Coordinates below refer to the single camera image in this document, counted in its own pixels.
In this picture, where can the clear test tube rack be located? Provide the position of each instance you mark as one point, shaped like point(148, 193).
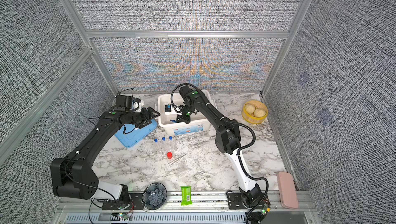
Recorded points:
point(168, 146)

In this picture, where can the bamboo steamer basket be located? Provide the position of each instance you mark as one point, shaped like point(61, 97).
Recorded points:
point(250, 118)

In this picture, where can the metal tweezers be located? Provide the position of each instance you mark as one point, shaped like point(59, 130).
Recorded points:
point(176, 160)

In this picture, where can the blue capped test tube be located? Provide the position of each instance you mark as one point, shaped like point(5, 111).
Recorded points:
point(156, 145)
point(171, 143)
point(164, 144)

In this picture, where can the right steamed bun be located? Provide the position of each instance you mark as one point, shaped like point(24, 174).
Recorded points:
point(260, 113)

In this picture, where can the steamed bun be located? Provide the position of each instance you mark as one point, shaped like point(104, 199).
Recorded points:
point(260, 113)
point(249, 108)

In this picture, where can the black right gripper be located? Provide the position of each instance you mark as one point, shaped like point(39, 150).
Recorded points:
point(179, 119)

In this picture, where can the pink pouch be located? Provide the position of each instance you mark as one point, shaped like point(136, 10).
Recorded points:
point(287, 190)

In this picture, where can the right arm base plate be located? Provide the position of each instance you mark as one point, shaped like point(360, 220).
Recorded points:
point(235, 201)

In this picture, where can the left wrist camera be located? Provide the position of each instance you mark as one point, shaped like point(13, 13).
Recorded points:
point(127, 103)

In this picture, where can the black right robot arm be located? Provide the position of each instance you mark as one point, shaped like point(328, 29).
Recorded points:
point(187, 100)

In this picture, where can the blue plastic bin lid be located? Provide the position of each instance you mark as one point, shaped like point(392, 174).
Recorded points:
point(128, 135)

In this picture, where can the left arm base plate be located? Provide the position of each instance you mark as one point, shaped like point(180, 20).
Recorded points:
point(135, 202)

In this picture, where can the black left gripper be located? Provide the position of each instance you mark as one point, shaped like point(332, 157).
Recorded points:
point(150, 114)

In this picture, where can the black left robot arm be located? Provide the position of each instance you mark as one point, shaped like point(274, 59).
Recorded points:
point(73, 177)

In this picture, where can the left steamed bun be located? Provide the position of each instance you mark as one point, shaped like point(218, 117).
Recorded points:
point(249, 108)

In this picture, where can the white plastic storage bin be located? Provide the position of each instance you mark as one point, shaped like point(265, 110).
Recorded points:
point(198, 121)

